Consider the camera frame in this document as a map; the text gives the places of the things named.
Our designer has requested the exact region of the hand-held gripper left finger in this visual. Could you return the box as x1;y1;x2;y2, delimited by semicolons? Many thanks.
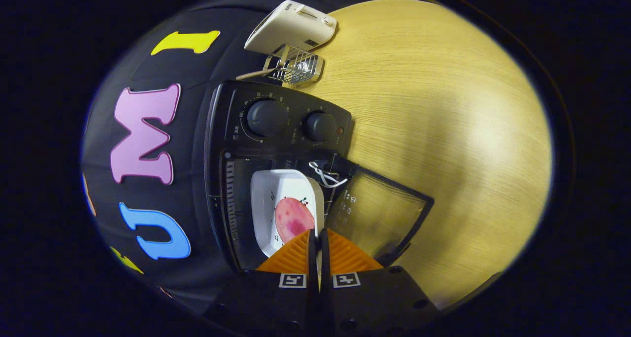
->
203;229;320;337

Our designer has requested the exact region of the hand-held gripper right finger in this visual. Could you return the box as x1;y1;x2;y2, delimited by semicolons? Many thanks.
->
320;228;440;337

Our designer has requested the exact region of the pink ham slice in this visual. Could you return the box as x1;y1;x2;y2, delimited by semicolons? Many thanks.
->
274;197;316;244

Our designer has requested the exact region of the white square plate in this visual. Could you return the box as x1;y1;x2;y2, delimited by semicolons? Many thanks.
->
250;169;325;258

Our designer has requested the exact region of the black toaster oven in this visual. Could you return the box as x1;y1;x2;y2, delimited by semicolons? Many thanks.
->
204;80;435;274

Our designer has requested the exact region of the white bread toaster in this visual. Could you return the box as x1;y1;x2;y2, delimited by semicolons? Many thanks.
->
244;0;338;56

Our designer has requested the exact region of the wooden utensil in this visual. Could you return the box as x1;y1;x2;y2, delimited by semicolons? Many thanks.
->
236;68;278;81

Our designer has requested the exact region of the black backdrop cloth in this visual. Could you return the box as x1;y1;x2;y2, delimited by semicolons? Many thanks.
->
81;0;424;314

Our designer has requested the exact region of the white string tie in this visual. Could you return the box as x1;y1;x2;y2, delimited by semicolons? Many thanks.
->
309;160;349;189

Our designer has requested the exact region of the wire utensil holder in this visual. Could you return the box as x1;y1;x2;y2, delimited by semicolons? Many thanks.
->
263;44;325;86

